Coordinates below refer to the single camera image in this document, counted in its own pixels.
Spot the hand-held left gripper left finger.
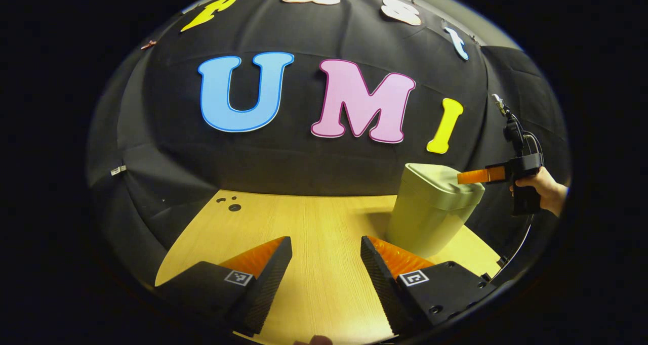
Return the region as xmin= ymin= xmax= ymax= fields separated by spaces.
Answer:
xmin=154 ymin=236 xmax=293 ymax=335

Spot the black cable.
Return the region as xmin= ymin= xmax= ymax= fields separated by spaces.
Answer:
xmin=524 ymin=132 xmax=545 ymax=157

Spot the wooden desktop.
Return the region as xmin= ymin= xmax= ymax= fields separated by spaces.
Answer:
xmin=154 ymin=189 xmax=502 ymax=345

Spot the pale green desktop garbage bin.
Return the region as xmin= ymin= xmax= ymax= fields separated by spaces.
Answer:
xmin=386 ymin=163 xmax=485 ymax=258

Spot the black backdrop cloth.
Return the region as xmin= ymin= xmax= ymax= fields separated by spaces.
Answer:
xmin=86 ymin=0 xmax=570 ymax=285

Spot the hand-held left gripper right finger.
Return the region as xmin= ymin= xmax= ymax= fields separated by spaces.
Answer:
xmin=360 ymin=235 xmax=497 ymax=337

